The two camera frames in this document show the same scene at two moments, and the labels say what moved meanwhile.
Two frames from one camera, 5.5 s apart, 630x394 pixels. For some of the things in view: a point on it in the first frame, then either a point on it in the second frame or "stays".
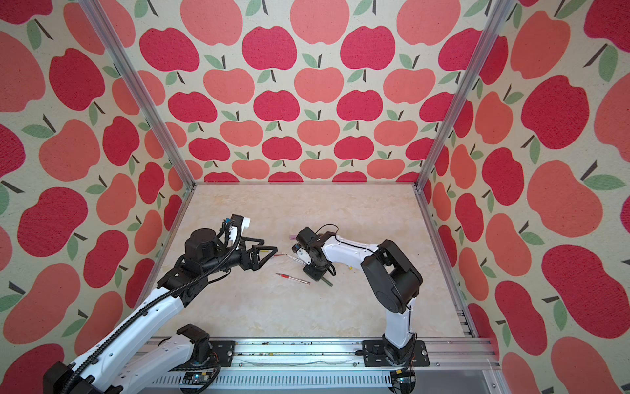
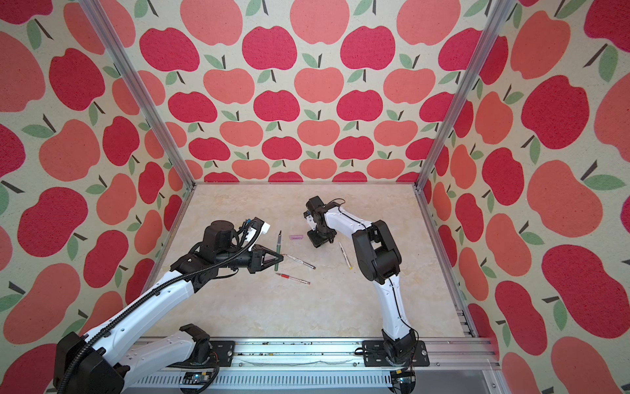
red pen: [294, 278] stays
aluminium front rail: [345, 354] stays
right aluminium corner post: [499, 12] stays
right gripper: [310, 274] → [314, 240]
